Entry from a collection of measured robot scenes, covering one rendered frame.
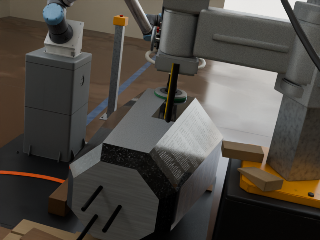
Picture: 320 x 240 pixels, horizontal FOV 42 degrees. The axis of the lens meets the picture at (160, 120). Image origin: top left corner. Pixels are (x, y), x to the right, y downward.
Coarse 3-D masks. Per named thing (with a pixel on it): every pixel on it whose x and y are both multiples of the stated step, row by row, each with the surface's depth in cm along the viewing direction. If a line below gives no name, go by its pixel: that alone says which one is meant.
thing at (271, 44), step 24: (216, 24) 181; (240, 24) 178; (264, 24) 176; (288, 24) 174; (312, 24) 167; (216, 48) 184; (240, 48) 181; (264, 48) 178; (288, 48) 175; (288, 72) 178; (312, 72) 170
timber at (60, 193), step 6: (66, 180) 289; (60, 186) 281; (66, 186) 282; (54, 192) 273; (60, 192) 274; (66, 192) 275; (54, 198) 267; (60, 198) 268; (66, 198) 268; (48, 204) 269; (54, 204) 268; (60, 204) 267; (66, 204) 268; (48, 210) 271; (54, 210) 270; (60, 210) 268; (66, 210) 270
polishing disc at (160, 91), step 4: (156, 88) 277; (160, 88) 278; (164, 88) 279; (156, 92) 270; (160, 92) 269; (164, 92) 270; (180, 92) 275; (184, 92) 276; (164, 96) 265; (176, 96) 266; (180, 96) 267; (184, 96) 269
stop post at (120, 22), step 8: (120, 16) 408; (120, 24) 406; (120, 32) 411; (120, 40) 414; (120, 48) 416; (112, 56) 421; (120, 56) 422; (112, 64) 424; (120, 64) 428; (112, 72) 426; (112, 80) 429; (112, 88) 432; (112, 96) 435; (112, 104) 438
